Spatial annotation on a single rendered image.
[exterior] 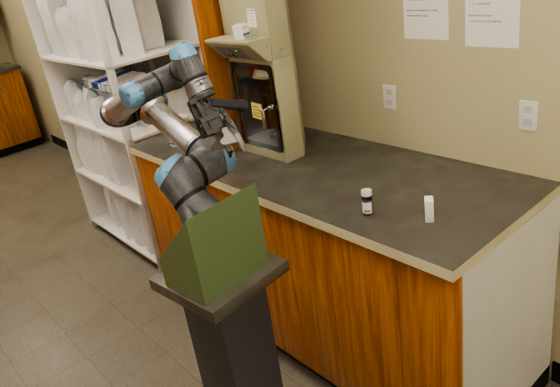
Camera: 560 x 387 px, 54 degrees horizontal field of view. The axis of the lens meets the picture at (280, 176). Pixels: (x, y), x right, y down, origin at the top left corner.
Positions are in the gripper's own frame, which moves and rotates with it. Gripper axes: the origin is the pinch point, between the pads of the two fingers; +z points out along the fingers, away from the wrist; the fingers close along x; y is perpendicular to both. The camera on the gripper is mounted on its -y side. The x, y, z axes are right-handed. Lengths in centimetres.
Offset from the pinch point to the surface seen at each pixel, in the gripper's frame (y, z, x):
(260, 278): 9.0, 36.6, -7.2
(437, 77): -100, 8, -30
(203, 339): 30, 49, -26
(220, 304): 24.0, 36.1, -2.8
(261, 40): -47, -37, -55
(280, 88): -50, -16, -65
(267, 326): 11, 56, -22
